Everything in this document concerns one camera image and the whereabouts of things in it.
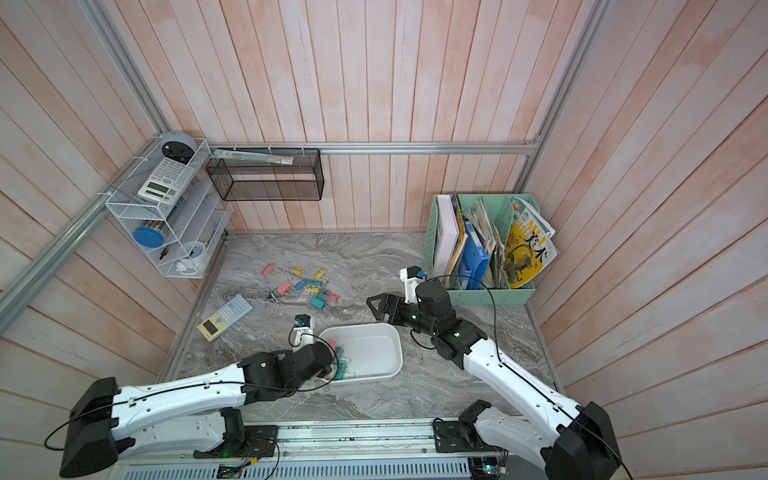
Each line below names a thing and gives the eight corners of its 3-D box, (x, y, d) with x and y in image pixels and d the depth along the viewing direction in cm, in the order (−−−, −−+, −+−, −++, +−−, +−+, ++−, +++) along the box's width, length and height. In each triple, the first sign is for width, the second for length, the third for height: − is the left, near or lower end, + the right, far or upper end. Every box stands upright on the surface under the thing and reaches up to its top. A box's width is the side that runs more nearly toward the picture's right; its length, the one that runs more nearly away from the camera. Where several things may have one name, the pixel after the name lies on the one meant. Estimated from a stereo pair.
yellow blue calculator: (197, 329, 95) (194, 326, 94) (240, 295, 104) (238, 292, 102) (211, 343, 92) (208, 341, 91) (254, 308, 100) (252, 305, 99)
